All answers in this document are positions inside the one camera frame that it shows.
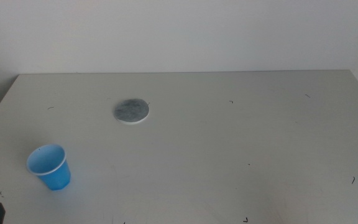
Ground blue plastic cup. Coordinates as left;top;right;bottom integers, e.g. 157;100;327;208
26;143;71;191

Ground round grey cup mat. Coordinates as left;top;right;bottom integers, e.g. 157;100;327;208
113;98;150;125

